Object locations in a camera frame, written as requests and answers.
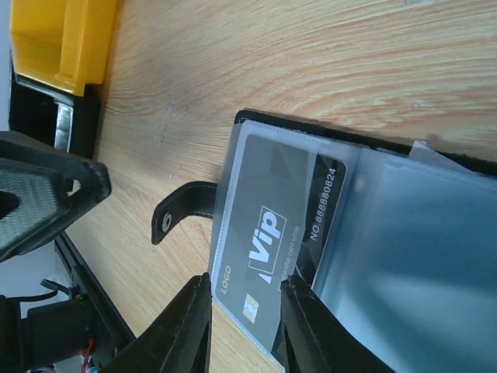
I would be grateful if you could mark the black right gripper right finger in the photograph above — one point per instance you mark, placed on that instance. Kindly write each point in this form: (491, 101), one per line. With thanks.
(313, 338)

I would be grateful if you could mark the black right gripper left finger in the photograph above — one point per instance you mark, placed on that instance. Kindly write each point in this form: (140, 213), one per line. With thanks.
(178, 340)

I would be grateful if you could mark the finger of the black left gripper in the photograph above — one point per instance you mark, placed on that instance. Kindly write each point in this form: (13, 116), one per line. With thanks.
(43, 191)

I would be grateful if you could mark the black card holder wallet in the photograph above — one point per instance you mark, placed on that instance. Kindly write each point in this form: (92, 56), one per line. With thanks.
(409, 265)

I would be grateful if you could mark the black VIP card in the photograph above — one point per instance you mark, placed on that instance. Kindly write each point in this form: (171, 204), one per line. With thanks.
(280, 208)

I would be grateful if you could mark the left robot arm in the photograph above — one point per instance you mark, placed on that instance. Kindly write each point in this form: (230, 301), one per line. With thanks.
(46, 335)

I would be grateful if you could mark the black plastic bin near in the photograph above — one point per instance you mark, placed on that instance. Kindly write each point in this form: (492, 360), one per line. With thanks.
(56, 118)

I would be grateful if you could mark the yellow plastic bin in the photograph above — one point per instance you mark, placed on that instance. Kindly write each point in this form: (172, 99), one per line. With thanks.
(63, 44)

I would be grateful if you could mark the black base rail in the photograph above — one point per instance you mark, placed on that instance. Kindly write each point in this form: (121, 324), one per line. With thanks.
(106, 329)

